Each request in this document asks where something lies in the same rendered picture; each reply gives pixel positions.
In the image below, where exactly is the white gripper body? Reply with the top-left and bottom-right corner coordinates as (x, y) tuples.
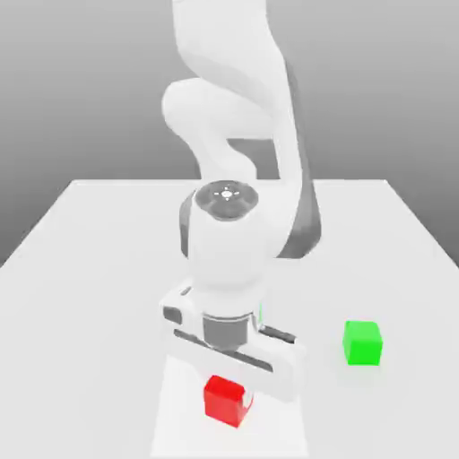
(165, 323), (308, 403)

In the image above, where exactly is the small red cube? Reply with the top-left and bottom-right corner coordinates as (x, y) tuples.
(203, 374), (255, 429)

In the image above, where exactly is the small green cube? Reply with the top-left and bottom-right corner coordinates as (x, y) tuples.
(342, 319), (385, 368)

